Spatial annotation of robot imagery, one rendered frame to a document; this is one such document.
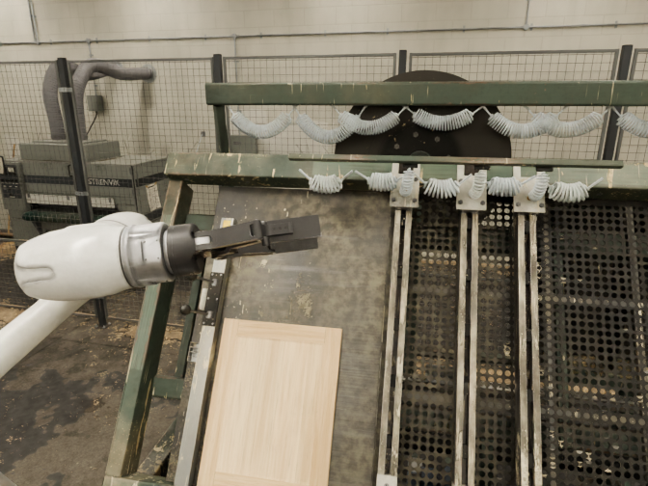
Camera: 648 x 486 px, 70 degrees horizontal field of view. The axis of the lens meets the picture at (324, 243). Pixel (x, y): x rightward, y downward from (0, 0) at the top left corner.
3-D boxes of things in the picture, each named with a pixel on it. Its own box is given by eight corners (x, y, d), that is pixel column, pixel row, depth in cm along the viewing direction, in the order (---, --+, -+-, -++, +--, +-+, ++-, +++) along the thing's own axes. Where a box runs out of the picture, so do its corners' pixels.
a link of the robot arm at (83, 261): (111, 225, 61) (141, 213, 74) (-11, 240, 61) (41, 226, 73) (126, 303, 63) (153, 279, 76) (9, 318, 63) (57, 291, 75)
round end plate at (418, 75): (332, 243, 229) (333, 70, 206) (334, 239, 235) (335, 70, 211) (502, 253, 215) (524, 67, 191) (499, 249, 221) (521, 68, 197)
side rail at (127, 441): (121, 470, 169) (104, 474, 159) (180, 190, 200) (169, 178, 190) (137, 472, 168) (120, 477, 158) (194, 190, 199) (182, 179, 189)
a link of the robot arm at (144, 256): (122, 286, 63) (168, 281, 63) (117, 220, 64) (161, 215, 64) (146, 288, 72) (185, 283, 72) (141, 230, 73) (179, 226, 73)
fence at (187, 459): (178, 483, 159) (173, 485, 155) (225, 221, 186) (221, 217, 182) (192, 485, 158) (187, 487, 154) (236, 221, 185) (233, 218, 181)
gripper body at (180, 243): (182, 278, 72) (242, 270, 72) (166, 275, 63) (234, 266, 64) (177, 230, 73) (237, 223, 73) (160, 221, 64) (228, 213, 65)
